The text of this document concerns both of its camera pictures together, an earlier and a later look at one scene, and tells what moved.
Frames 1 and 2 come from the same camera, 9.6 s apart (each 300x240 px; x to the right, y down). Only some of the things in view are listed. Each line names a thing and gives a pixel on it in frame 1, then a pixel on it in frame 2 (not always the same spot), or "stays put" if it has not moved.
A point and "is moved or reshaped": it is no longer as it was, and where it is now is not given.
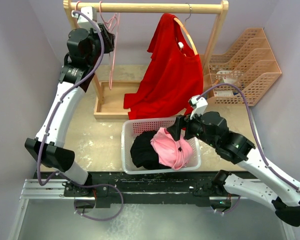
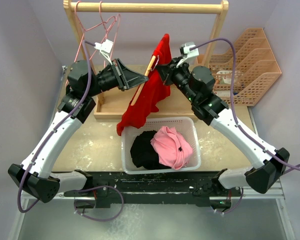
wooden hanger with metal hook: [185, 30] to [153, 63]
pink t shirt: [176, 154] stays put
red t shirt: [172, 81] is moved or reshaped
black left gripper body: [108, 47] to [121, 80]
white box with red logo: [223, 93] stays put
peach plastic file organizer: [244, 76] stays put
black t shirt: [143, 153] stays put
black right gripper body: [193, 127] to [175, 72]
